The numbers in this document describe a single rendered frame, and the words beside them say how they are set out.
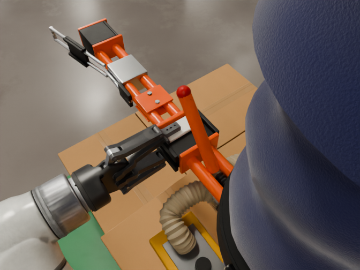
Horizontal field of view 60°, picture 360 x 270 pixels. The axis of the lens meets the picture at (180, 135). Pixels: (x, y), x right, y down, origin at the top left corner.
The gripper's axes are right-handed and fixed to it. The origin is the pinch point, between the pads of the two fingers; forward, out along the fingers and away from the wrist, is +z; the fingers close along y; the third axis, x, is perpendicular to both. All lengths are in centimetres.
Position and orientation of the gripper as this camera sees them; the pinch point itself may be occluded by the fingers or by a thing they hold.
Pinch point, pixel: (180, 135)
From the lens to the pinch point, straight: 57.9
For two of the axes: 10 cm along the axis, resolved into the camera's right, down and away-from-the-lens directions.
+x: 5.9, 6.6, -4.7
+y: 0.0, 5.8, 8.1
